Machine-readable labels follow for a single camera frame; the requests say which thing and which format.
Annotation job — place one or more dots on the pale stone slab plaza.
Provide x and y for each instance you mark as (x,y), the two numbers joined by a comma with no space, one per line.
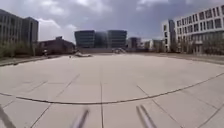
(113,75)

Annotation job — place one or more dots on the row of small trees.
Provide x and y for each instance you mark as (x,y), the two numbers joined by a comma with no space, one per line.
(15,50)

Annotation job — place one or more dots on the low dark building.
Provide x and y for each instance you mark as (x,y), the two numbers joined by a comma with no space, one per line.
(56,46)

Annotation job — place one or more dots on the white building with dark windows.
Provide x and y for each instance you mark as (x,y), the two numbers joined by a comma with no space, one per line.
(200,28)

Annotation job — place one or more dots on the dark raised kerb strip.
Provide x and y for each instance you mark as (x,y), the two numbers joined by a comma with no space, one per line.
(20,61)

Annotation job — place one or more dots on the broad stone steps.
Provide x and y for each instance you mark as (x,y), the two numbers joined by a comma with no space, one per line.
(100,50)

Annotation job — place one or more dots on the group of distant buildings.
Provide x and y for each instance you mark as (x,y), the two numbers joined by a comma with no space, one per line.
(141,44)

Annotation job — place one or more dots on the tall grey building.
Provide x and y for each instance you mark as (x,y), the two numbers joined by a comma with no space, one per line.
(16,30)

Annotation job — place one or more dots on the dark glass building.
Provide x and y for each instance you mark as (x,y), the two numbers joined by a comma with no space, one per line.
(87,38)

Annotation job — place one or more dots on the robot's own part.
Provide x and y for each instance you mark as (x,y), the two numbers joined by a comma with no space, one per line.
(145,117)
(81,120)

